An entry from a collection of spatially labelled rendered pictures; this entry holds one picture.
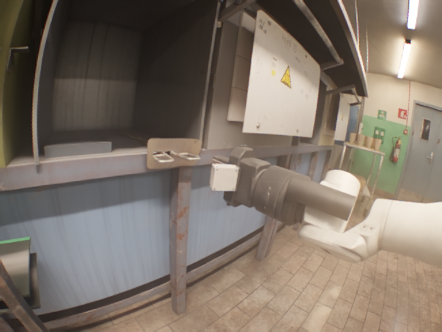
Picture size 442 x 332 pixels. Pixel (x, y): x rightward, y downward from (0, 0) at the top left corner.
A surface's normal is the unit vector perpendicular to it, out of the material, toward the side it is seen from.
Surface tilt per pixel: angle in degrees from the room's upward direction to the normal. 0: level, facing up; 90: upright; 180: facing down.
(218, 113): 90
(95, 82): 90
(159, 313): 0
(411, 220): 59
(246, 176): 90
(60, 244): 90
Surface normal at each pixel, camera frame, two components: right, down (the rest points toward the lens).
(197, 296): 0.12, -0.96
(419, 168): -0.70, 0.10
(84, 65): 0.70, 0.26
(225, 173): 0.26, 0.29
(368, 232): -0.73, -0.59
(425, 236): -0.96, -0.14
